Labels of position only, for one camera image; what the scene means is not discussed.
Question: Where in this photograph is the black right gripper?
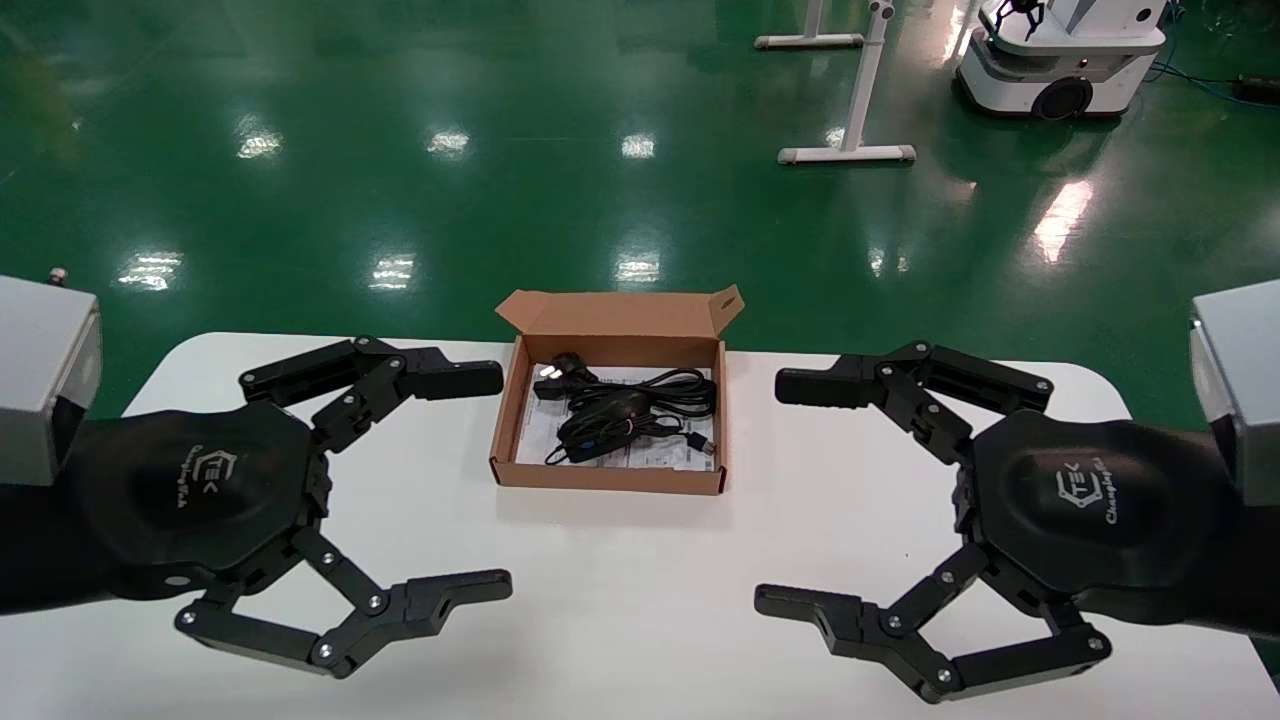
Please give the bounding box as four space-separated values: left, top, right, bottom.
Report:
754 341 1236 704

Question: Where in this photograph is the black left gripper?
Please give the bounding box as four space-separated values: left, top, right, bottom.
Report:
70 337 514 679

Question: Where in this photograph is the black power cable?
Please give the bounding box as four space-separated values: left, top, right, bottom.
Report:
535 360 719 426

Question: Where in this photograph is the black wired computer mouse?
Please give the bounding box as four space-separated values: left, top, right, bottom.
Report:
545 392 718 467

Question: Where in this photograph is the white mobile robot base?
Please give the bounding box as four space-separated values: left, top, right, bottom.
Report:
955 0 1169 123

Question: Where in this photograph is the brown cardboard box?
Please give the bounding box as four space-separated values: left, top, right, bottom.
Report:
489 285 746 497

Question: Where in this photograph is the white printed paper sheet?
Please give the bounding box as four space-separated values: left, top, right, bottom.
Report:
514 362 721 472

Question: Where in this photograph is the white table leg frame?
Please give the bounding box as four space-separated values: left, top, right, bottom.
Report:
755 0 866 50
778 0 917 166

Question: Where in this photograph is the blue floor cable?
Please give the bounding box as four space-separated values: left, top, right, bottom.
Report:
1148 0 1280 109

